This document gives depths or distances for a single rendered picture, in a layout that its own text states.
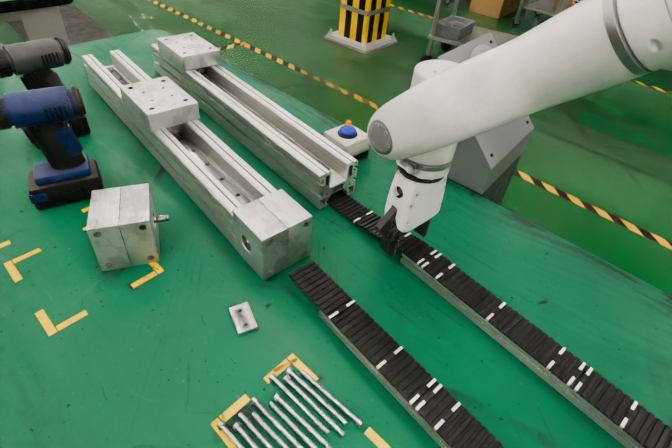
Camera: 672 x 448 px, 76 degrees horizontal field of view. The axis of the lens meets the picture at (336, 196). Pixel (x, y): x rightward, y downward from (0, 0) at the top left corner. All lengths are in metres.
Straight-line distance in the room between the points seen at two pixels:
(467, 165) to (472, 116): 0.49
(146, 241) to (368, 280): 0.37
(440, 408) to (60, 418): 0.47
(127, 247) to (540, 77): 0.64
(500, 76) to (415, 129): 0.11
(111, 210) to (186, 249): 0.14
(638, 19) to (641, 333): 0.56
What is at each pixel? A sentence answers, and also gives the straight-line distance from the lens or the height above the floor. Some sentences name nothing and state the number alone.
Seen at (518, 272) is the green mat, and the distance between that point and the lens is 0.86.
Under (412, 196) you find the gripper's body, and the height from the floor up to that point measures 0.95.
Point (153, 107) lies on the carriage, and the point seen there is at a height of 0.91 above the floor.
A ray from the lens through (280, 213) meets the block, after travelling 0.72.
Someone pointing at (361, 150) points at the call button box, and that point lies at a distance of 1.01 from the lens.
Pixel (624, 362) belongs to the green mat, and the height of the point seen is 0.78.
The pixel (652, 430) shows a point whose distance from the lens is 0.73.
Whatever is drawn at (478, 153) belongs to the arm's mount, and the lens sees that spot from 0.97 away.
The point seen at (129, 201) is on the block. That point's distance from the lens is 0.78.
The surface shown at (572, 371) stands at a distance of 0.72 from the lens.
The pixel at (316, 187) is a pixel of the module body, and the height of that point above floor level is 0.83.
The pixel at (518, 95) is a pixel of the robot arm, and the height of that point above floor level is 1.16.
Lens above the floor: 1.35
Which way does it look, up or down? 39 degrees down
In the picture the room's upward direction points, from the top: 6 degrees clockwise
